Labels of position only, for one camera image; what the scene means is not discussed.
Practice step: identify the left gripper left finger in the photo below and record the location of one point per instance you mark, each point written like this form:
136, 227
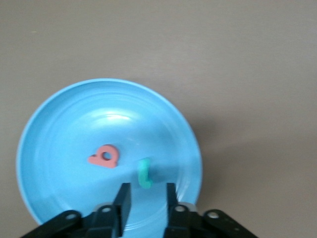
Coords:
104, 220

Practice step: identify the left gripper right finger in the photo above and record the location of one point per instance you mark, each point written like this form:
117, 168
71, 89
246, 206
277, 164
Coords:
178, 223

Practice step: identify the teal foam letter l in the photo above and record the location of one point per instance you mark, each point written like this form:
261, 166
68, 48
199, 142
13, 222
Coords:
143, 176

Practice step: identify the pink foam letter b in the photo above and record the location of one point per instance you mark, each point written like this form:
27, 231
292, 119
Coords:
99, 160

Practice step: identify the blue plastic plate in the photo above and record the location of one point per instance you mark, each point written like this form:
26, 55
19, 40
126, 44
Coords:
74, 119

